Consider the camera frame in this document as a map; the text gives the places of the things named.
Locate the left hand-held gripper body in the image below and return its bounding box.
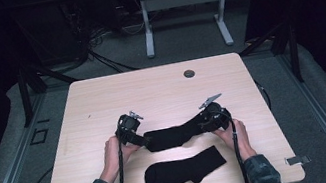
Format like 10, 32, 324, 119
111, 107, 148, 148

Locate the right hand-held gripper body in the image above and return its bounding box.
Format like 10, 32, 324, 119
196, 91, 236, 135

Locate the black sock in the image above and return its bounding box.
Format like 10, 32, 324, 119
140, 112, 215, 154
140, 143, 231, 183

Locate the person's left hand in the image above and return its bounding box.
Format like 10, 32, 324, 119
97, 130, 147, 183

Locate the person's right hand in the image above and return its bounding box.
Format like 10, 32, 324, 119
210, 116, 254, 165

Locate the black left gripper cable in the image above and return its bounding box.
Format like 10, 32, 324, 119
102, 114, 140, 183

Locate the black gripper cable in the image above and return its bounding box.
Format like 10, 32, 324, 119
216, 105, 250, 183
102, 114, 140, 183

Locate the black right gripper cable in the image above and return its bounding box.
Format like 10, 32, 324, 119
216, 105, 250, 183

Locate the round table cable grommet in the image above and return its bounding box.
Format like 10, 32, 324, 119
182, 68, 197, 80

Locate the bundle of floor cables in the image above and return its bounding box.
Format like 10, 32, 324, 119
61, 0, 155, 83

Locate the metal table edge bracket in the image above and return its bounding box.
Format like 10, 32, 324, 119
283, 153, 313, 168

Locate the black metal frame stand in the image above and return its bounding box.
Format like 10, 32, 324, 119
13, 56, 88, 129
234, 17, 305, 93

